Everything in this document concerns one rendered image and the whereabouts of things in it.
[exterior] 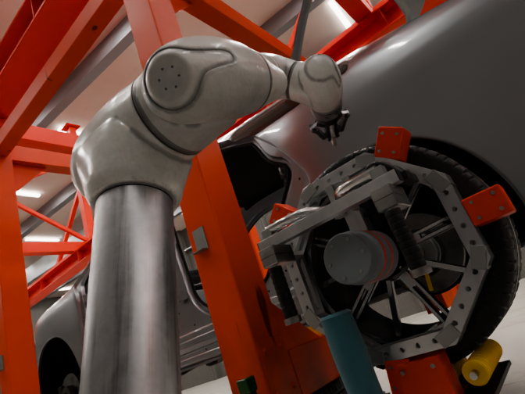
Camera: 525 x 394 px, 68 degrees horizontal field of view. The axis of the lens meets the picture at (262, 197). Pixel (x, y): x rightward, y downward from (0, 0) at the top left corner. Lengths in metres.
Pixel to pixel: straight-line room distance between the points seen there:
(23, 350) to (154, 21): 2.16
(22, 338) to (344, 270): 2.42
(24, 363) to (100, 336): 2.60
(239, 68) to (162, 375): 0.35
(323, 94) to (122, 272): 0.70
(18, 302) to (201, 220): 1.89
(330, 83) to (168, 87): 0.58
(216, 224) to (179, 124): 0.93
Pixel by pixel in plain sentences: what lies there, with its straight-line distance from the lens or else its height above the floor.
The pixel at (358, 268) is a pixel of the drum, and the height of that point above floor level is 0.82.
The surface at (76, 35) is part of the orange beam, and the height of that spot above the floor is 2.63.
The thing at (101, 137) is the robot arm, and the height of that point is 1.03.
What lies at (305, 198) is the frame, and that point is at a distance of 1.22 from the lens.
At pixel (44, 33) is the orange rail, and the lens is 3.10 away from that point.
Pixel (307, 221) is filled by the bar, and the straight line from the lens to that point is 0.99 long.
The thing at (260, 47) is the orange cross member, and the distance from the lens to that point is 2.97.
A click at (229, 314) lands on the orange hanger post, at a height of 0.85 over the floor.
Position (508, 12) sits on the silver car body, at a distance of 1.71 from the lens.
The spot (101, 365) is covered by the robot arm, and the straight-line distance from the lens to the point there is 0.43.
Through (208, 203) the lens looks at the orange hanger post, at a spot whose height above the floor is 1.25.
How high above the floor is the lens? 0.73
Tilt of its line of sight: 19 degrees up
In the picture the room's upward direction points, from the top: 20 degrees counter-clockwise
